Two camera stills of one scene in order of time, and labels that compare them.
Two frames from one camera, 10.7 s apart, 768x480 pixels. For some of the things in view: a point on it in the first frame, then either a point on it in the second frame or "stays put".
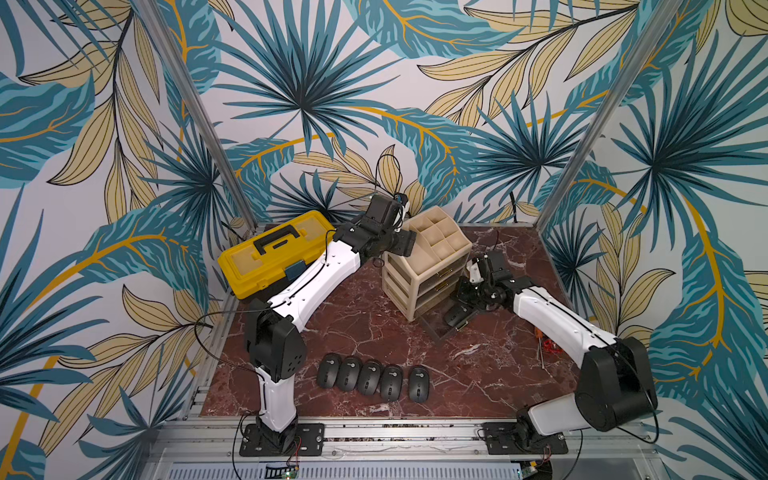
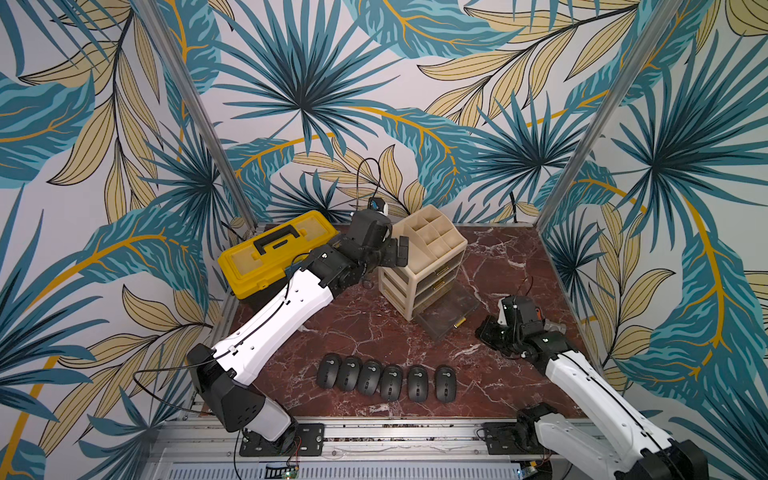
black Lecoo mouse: x=457 y=313 → x=446 y=384
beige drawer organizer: x=432 y=268 stays put
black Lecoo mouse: x=349 y=373 stays put
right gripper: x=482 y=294 → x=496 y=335
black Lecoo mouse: x=419 y=384 stays put
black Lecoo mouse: x=329 y=370 stays put
